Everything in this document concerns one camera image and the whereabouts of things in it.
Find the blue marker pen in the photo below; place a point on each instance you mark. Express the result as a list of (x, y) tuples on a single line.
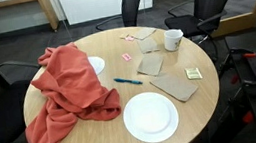
[(126, 80)]

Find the white printed ceramic cup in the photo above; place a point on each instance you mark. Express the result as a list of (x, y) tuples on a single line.
[(172, 40)]

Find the pink sachet near cup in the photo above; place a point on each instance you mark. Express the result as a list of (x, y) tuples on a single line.
[(126, 57)]

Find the small white plate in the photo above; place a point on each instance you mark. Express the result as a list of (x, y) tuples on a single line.
[(98, 65)]

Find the pink sticky note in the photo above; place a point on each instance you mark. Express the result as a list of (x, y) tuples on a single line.
[(129, 38)]

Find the large white plate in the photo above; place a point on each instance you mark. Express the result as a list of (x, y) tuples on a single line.
[(150, 117)]

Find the orange fleece blanket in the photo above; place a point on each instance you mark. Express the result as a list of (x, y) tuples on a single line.
[(69, 83)]

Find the light wooden desk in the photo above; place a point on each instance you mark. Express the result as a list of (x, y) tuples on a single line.
[(47, 12)]

